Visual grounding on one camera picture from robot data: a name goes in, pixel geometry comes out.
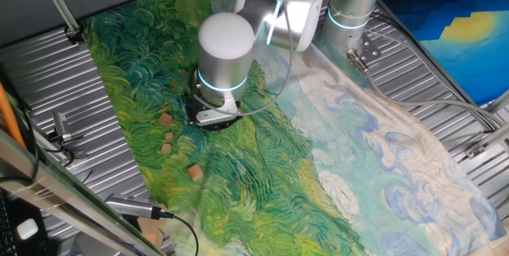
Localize grey black camera mount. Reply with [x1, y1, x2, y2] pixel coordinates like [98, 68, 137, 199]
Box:
[49, 111, 87, 160]

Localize silver ribbed camera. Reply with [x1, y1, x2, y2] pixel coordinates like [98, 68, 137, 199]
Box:
[105, 193, 167, 220]

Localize white earbuds case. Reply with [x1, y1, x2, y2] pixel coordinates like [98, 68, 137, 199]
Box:
[16, 218, 40, 241]

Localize aluminium profile bar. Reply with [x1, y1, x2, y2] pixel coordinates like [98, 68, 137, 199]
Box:
[464, 122, 509, 160]

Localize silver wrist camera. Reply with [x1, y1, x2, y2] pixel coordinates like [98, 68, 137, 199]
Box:
[194, 99, 242, 126]

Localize orange tube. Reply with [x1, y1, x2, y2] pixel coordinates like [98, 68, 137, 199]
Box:
[0, 83, 27, 149]

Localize aluminium frame beam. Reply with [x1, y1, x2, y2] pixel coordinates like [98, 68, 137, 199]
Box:
[0, 128, 166, 256]

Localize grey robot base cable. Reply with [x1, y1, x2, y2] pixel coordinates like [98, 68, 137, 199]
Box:
[346, 48, 509, 132]

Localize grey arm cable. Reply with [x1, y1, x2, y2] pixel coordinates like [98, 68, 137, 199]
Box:
[194, 0, 295, 117]

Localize black camera cable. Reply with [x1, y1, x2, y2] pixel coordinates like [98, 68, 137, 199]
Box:
[162, 211, 200, 256]

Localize black keyboard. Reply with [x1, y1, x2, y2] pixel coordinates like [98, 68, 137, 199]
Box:
[0, 190, 19, 256]

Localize metal corner bracket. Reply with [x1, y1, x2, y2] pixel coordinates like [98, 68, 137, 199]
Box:
[464, 142, 488, 161]

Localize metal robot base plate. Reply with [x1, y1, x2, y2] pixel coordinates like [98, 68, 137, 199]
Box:
[356, 33, 383, 64]

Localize black frame cable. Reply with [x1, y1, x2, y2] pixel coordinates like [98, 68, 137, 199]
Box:
[15, 100, 41, 185]

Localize blue yellow painted cloth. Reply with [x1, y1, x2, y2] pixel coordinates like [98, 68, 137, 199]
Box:
[377, 0, 509, 106]

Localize green blue painted cloth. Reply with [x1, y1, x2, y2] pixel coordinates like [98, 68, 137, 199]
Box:
[81, 0, 508, 256]

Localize small wooden cube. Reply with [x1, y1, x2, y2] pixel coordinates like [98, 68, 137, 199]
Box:
[157, 112, 175, 128]

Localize medium wooden cube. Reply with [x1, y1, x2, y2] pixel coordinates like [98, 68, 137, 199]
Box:
[187, 164, 204, 182]

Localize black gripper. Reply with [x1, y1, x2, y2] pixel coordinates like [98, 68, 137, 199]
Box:
[196, 115, 243, 132]

